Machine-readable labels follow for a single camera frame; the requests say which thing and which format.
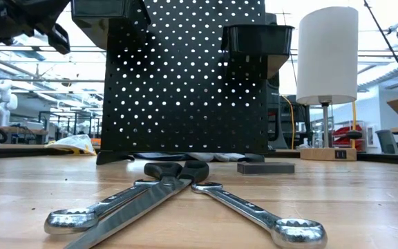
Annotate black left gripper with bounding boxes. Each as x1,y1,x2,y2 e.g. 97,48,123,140
0,0,71,55

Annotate black handled steel scissors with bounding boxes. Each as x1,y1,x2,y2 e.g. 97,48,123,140
64,160,210,249

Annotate chrome combination wrench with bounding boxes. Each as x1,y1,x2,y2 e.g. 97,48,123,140
191,181,328,249
44,178,165,235

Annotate dark grey block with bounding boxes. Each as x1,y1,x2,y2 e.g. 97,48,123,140
236,162,296,175

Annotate black plastic pegboard bin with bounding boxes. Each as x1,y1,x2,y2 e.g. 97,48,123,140
70,0,151,50
220,24,295,80

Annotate black metal pegboard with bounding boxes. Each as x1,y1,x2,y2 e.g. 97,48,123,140
96,0,269,166

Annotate white shade wooden base lamp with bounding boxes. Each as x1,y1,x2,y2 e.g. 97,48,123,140
296,6,359,162

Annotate red plastic bins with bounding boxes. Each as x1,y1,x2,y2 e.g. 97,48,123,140
332,124,366,151

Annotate grey chair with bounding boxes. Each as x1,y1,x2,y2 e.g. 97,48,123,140
375,129,398,155

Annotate yellow cable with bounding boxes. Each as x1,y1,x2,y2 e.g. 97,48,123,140
280,94,296,150

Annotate yellow upright post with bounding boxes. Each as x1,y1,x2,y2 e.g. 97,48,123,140
351,101,357,149

